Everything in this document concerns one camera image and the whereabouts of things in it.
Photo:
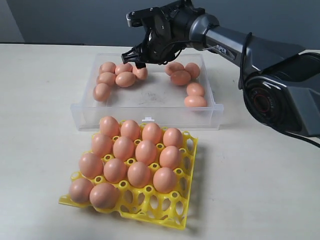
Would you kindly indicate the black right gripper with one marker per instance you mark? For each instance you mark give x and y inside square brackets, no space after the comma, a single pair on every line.
[154,49]

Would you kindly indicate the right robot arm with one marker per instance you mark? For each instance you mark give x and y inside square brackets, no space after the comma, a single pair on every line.
[280,82]

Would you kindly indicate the clear plastic box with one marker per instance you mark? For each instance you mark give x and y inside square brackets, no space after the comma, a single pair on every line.
[153,100]

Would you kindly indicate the yellow plastic egg tray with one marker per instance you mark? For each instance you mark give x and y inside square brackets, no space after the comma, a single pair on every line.
[147,204]

